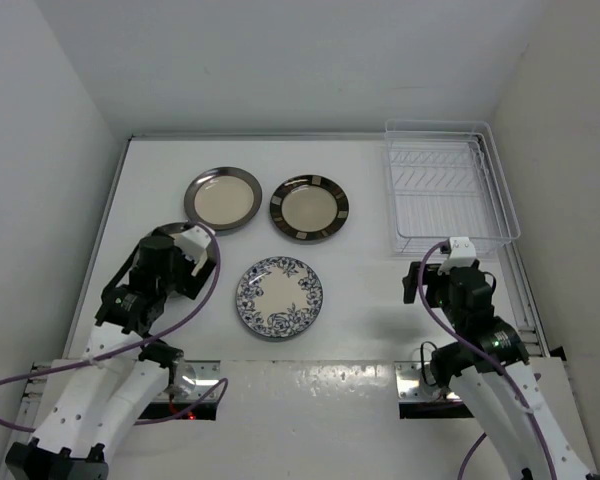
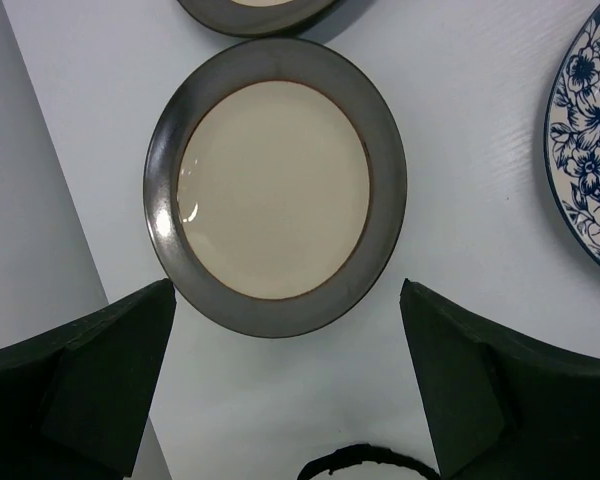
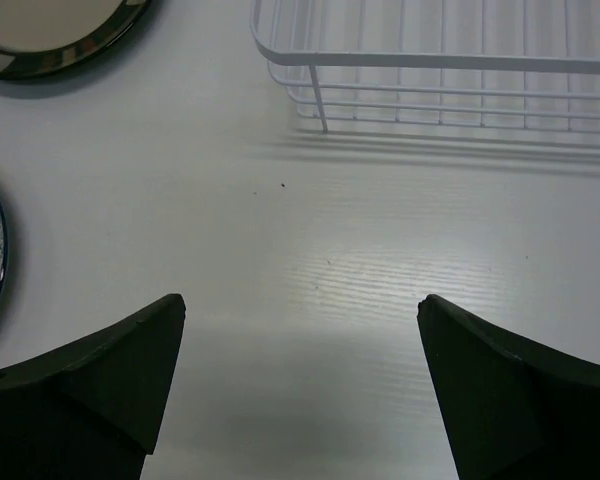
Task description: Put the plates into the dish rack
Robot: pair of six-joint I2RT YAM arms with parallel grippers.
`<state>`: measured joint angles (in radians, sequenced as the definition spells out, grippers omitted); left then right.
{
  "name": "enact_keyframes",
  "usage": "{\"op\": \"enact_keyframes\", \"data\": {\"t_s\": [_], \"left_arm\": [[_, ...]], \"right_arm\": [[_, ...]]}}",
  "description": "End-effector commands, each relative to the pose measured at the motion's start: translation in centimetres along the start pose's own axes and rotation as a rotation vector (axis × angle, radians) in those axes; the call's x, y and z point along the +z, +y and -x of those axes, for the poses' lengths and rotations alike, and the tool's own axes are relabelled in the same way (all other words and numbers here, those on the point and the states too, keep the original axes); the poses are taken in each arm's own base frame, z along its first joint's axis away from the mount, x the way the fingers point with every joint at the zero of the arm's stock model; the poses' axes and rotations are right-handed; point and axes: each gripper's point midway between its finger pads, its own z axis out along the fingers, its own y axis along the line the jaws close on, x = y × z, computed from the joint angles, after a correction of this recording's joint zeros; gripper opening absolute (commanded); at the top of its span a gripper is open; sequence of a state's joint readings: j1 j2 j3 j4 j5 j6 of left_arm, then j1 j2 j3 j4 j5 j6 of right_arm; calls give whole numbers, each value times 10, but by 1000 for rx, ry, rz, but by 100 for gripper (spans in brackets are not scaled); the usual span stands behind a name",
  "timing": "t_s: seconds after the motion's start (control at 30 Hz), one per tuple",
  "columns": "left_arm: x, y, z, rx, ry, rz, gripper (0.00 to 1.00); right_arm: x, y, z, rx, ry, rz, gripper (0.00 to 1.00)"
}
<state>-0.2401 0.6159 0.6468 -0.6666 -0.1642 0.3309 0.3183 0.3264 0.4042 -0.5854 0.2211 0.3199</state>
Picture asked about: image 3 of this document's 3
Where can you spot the white wire dish rack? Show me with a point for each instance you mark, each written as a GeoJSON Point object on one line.
{"type": "Point", "coordinates": [501, 65]}

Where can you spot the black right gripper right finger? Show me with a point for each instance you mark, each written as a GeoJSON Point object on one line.
{"type": "Point", "coordinates": [512, 408]}

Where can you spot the dark patterned rim plate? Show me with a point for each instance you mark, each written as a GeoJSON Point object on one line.
{"type": "Point", "coordinates": [40, 38]}

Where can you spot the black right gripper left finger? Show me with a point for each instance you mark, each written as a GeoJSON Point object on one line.
{"type": "Point", "coordinates": [93, 408]}

